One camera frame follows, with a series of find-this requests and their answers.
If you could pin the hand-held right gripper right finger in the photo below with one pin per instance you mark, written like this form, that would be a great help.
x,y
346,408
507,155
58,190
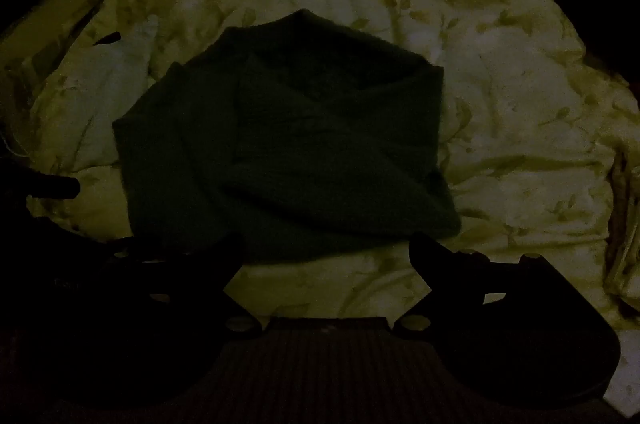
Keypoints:
x,y
425,256

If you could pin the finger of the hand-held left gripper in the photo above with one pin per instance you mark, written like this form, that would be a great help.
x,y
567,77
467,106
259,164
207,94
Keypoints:
x,y
52,187

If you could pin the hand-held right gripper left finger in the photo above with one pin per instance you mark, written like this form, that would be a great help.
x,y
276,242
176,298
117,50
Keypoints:
x,y
227,256

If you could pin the dark green knit garment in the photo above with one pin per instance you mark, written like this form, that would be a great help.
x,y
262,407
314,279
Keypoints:
x,y
300,153

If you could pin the white cloth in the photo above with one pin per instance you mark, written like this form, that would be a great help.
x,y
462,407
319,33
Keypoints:
x,y
112,103

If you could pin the leaf print blanket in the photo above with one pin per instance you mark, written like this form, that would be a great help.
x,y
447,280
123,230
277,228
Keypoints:
x,y
500,103

